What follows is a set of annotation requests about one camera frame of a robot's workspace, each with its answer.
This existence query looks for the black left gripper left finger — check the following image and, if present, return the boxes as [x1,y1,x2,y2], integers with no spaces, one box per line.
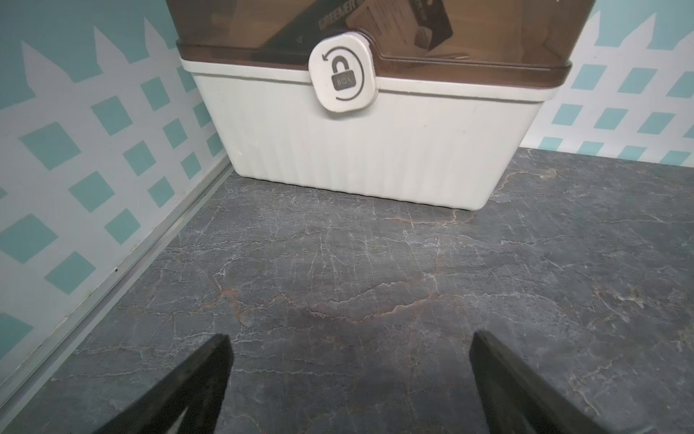
[97,334,234,433]

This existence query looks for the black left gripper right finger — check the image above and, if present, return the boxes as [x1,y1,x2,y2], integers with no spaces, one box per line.
[469,330,610,433]

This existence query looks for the white storage box brown lid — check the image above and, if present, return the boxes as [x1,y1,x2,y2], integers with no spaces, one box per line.
[167,1,594,211]

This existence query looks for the white box lock latch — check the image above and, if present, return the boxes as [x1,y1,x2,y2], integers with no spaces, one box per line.
[308,32,378,114]

